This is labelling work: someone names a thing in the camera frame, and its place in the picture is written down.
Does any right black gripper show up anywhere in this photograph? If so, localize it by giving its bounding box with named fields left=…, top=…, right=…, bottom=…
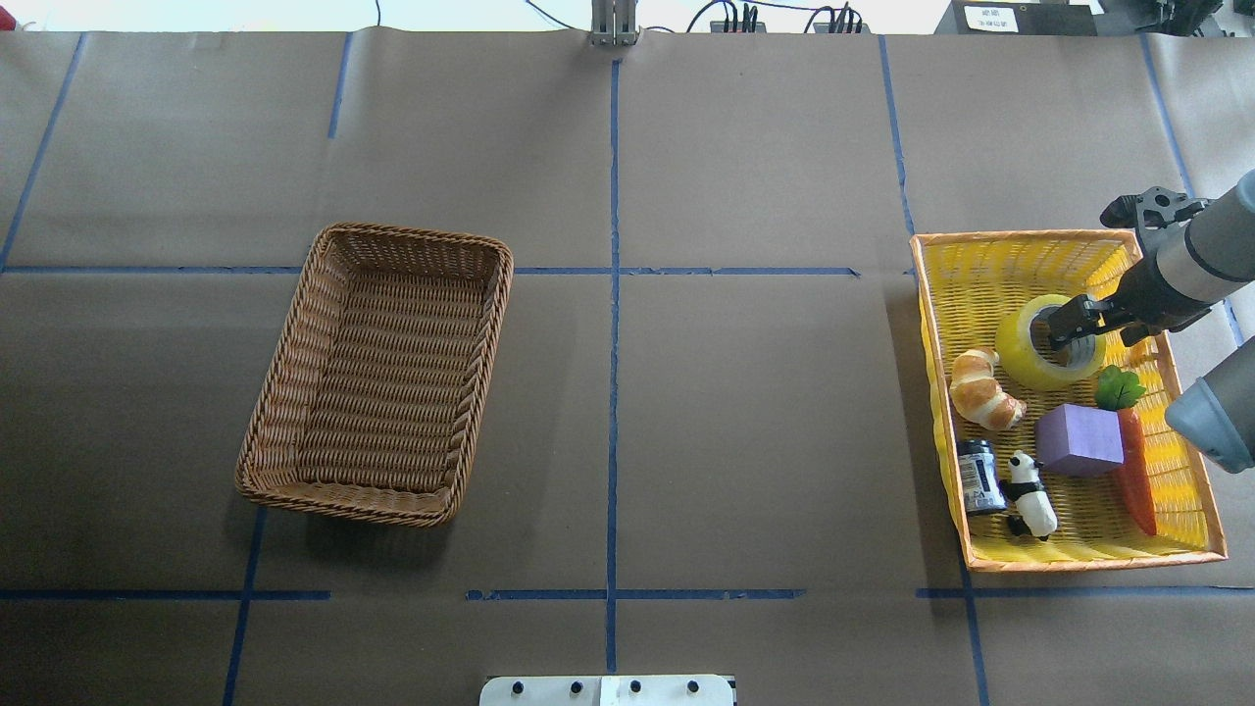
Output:
left=1047, top=260, right=1211, bottom=350

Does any yellow tape roll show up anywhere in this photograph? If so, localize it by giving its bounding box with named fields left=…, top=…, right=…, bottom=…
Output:
left=995, top=293, right=1106, bottom=390

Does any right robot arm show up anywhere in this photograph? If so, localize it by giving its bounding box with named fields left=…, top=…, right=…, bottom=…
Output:
left=1047, top=173, right=1254, bottom=474

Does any yellow wicker basket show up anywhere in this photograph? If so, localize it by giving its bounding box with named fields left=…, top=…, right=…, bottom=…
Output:
left=911, top=229, right=1227, bottom=573

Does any blue tape line lengthwise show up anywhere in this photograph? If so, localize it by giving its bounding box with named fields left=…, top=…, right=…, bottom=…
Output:
left=604, top=59, right=622, bottom=675

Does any brown wicker basket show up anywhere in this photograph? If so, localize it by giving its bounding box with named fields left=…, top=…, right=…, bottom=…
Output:
left=233, top=223, right=515, bottom=528

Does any blue tape line crosswise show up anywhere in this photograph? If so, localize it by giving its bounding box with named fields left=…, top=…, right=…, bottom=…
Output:
left=4, top=267, right=861, bottom=278

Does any toy carrot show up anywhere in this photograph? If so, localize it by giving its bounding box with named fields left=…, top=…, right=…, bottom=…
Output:
left=1094, top=365, right=1158, bottom=537

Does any purple block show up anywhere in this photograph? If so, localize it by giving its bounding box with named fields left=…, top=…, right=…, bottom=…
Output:
left=1034, top=405, right=1126, bottom=477

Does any toy croissant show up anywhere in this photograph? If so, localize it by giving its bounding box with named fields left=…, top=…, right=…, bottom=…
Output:
left=949, top=347, right=1028, bottom=430

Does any toy panda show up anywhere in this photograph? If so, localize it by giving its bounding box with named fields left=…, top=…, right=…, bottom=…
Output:
left=999, top=450, right=1059, bottom=542

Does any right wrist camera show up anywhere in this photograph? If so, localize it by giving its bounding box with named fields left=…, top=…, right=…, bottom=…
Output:
left=1099, top=186, right=1212, bottom=229

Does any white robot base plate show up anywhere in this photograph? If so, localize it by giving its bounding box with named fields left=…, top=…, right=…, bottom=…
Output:
left=478, top=673, right=738, bottom=705

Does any aluminium post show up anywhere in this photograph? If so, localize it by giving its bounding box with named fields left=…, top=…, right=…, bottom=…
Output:
left=589, top=0, right=640, bottom=48

